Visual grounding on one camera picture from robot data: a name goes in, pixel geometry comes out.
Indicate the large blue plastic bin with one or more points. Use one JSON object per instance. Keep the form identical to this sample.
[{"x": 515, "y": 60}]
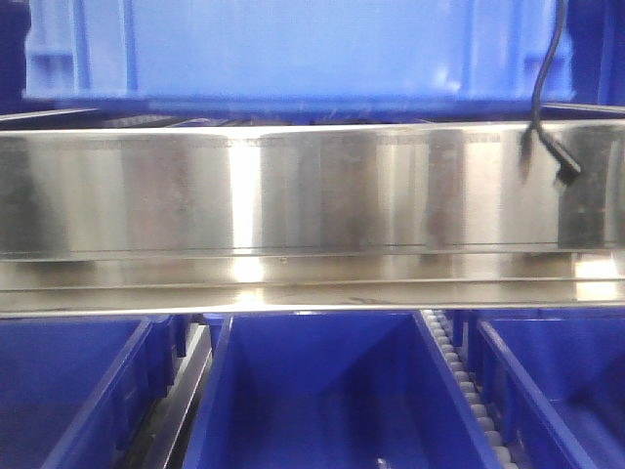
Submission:
[{"x": 328, "y": 57}]

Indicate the lower roller track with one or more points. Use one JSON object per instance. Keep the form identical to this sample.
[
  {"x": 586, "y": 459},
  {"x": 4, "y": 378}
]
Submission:
[{"x": 441, "y": 330}]

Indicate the lower middle blue bin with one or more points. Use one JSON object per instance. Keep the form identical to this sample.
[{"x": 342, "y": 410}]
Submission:
[{"x": 337, "y": 390}]

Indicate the lower right blue bin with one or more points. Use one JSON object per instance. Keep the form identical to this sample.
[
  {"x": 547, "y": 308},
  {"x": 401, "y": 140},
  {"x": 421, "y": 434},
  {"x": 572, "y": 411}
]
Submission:
[{"x": 555, "y": 388}]

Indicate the lower left blue bin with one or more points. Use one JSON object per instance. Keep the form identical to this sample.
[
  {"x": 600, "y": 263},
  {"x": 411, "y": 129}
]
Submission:
[{"x": 74, "y": 393}]

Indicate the stainless steel front rail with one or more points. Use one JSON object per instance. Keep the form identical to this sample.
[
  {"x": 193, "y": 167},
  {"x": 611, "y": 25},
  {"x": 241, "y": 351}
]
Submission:
[{"x": 236, "y": 219}]

